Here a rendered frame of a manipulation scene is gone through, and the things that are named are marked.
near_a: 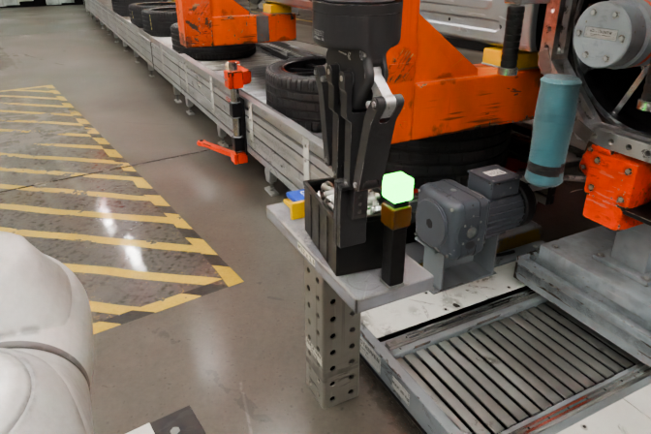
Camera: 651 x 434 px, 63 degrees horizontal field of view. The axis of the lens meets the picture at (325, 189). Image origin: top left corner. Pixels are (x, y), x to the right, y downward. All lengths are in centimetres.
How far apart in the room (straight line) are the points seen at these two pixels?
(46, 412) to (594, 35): 110
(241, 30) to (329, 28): 284
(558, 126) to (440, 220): 38
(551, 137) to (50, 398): 113
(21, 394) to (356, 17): 40
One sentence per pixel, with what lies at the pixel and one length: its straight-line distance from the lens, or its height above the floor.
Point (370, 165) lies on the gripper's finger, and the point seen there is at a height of 83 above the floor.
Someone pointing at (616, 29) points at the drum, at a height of 86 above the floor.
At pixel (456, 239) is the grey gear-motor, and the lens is 146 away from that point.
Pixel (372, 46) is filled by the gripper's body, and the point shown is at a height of 93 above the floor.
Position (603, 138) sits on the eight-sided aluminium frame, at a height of 60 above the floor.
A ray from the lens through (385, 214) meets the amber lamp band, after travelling 91.
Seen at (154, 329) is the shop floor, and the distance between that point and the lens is 167.
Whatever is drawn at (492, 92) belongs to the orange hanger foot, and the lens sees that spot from 166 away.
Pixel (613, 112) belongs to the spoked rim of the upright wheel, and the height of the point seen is 64.
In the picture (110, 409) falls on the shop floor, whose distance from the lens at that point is 147.
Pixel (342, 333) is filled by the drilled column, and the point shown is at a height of 21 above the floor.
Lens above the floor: 99
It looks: 24 degrees down
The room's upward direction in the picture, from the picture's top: straight up
